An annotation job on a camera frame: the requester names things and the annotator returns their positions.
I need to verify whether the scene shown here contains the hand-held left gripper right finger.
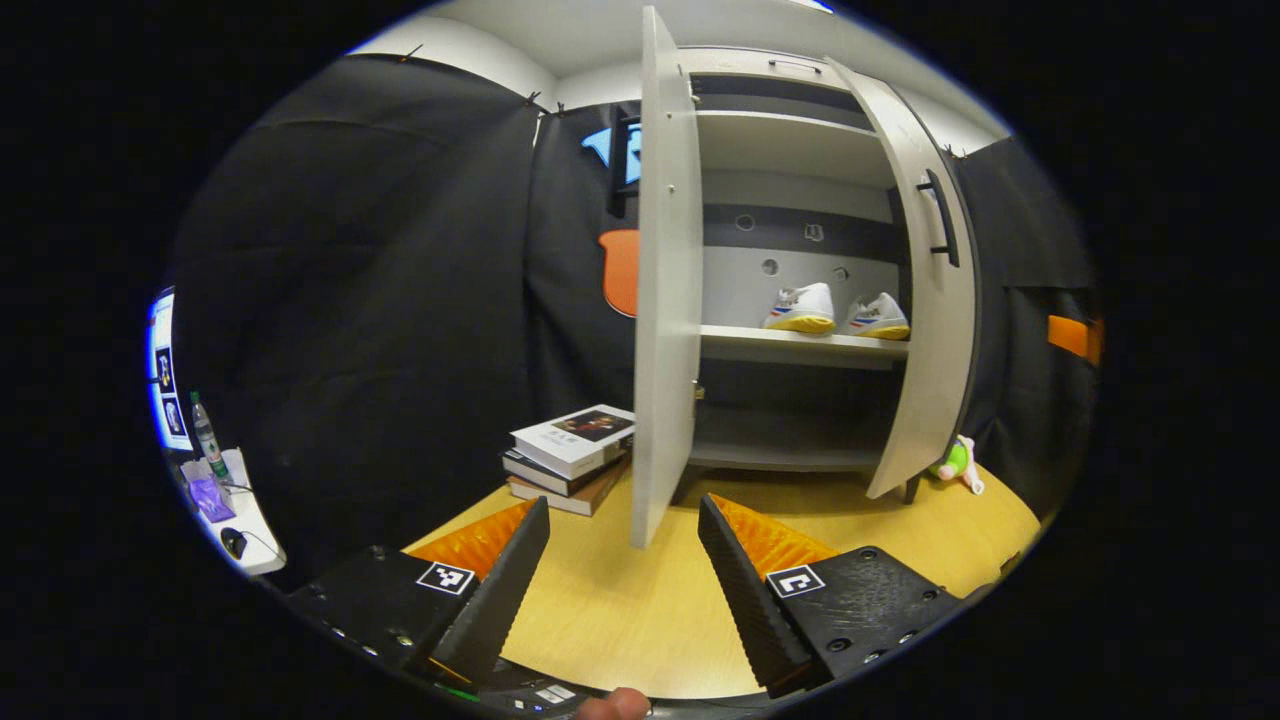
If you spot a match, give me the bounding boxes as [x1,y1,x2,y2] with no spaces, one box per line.
[696,492,969,700]

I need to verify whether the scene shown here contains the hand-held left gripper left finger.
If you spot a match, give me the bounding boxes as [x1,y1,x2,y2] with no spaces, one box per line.
[283,496,552,689]

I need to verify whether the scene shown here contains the white shoe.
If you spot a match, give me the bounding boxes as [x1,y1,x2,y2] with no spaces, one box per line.
[843,291,912,342]
[762,282,838,335]

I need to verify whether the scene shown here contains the grey white shoe cabinet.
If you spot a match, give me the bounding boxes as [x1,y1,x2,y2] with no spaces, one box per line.
[672,45,931,506]

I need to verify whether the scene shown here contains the brown cover book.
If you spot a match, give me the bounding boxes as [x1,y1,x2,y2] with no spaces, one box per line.
[506,465,632,519]

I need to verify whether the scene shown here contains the dark cover book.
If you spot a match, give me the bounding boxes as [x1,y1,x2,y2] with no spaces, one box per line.
[501,449,633,499]

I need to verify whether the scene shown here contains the green pink plush toy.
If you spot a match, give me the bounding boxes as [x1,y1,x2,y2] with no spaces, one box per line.
[928,434,987,497]

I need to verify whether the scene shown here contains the white cover book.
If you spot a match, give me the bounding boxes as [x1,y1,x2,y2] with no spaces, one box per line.
[509,404,637,480]

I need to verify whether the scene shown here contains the purple plastic bag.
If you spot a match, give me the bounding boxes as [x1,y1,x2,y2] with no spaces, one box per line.
[187,473,239,525]

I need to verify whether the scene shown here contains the green plastic bottle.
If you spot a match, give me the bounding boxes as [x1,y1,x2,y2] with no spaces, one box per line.
[189,391,232,484]

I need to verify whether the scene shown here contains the computer monitor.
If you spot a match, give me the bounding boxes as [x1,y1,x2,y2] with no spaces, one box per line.
[147,288,194,454]

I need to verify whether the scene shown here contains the black door handle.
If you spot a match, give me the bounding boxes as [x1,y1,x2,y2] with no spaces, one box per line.
[915,168,962,269]
[607,115,642,219]

